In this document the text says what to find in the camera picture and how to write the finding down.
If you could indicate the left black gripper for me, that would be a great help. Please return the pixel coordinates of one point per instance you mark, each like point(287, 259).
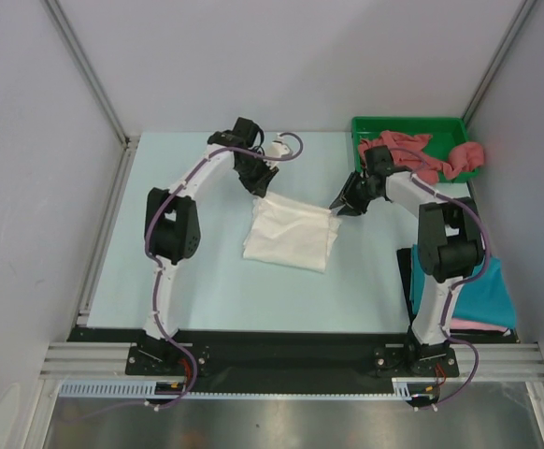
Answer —
point(258, 186)

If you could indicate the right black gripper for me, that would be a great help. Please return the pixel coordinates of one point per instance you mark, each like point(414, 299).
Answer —
point(354, 207)

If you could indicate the white t-shirt with robot print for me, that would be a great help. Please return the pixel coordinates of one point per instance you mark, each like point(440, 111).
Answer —
point(290, 233)

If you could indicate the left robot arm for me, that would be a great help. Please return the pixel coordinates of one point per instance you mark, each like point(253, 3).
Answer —
point(173, 234)

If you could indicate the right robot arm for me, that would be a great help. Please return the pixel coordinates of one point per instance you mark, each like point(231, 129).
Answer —
point(451, 243)

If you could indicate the salmon red t-shirt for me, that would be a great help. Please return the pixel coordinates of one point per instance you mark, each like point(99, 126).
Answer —
point(412, 153)

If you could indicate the green plastic bin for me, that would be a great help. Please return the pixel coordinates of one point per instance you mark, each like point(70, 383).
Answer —
point(447, 133)

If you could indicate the teal folded t-shirt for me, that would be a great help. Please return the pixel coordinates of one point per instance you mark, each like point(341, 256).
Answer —
point(491, 299)

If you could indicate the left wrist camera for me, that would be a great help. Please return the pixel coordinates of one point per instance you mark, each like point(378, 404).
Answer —
point(278, 149)

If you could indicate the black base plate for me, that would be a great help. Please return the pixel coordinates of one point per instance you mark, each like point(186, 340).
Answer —
point(285, 363)

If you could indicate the aluminium front rail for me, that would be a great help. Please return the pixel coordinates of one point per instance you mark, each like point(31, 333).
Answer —
point(112, 360)

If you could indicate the left aluminium frame post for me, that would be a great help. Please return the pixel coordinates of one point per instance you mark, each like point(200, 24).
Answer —
point(74, 47)

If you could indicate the aluminium frame post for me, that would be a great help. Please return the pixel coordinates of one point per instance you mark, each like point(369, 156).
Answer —
point(74, 47)
point(506, 43)

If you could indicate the right aluminium frame post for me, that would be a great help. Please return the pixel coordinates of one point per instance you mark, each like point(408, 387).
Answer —
point(506, 43)

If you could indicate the light blue cable duct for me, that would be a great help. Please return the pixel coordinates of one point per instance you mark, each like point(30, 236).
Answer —
point(107, 389)

